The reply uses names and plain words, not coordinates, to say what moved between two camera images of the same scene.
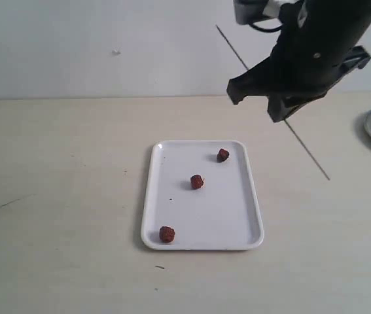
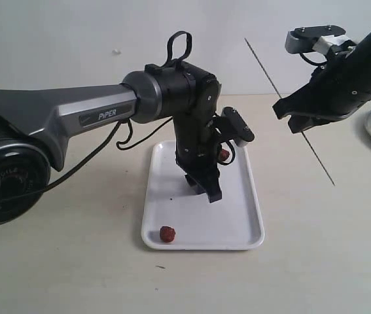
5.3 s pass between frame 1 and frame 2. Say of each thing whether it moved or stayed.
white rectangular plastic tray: stayed
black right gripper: moved
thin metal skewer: moved
